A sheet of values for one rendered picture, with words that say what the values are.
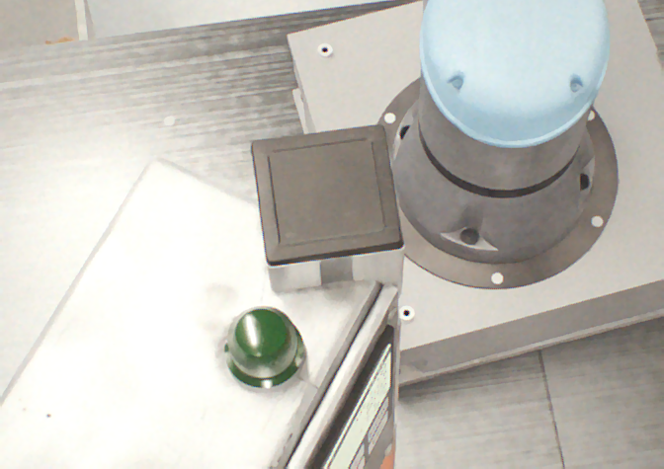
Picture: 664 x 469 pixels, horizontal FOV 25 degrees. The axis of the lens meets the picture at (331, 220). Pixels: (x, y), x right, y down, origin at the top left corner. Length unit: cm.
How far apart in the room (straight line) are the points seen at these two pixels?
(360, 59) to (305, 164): 69
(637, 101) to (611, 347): 19
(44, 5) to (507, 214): 141
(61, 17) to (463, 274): 135
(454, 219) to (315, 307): 58
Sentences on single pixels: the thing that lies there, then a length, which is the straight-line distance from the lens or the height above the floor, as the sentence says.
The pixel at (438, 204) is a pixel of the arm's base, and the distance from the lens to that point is 107.
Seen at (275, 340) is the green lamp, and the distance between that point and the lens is 47.
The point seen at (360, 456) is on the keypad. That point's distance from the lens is 58.
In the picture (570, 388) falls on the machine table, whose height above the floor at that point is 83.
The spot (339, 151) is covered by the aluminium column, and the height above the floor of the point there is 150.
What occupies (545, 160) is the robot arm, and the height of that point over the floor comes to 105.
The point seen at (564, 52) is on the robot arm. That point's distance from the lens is 93.
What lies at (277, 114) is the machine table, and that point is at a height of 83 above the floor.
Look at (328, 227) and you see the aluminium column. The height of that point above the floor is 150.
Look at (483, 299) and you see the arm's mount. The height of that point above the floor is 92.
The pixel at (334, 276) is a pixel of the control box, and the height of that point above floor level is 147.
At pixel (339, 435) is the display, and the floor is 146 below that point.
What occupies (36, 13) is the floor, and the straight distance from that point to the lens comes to 236.
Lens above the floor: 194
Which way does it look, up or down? 65 degrees down
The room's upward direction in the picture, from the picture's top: 4 degrees counter-clockwise
